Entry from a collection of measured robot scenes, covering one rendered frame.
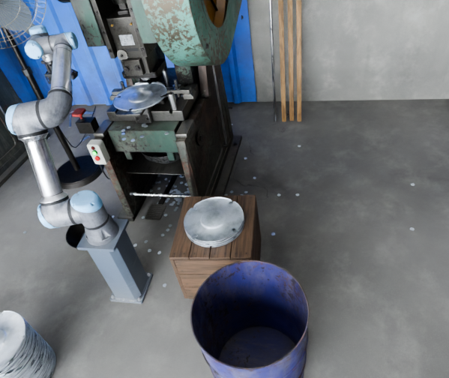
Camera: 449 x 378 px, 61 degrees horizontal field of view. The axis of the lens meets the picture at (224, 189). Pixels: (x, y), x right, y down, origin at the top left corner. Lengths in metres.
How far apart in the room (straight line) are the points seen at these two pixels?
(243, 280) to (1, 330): 1.06
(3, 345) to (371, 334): 1.58
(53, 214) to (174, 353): 0.83
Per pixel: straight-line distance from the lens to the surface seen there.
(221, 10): 2.12
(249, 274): 1.59
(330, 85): 3.32
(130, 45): 2.06
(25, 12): 2.58
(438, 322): 2.04
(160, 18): 1.58
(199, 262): 1.78
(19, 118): 1.71
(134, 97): 2.12
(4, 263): 2.75
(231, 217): 1.82
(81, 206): 1.70
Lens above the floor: 1.70
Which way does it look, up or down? 41 degrees down
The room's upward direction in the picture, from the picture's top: 11 degrees counter-clockwise
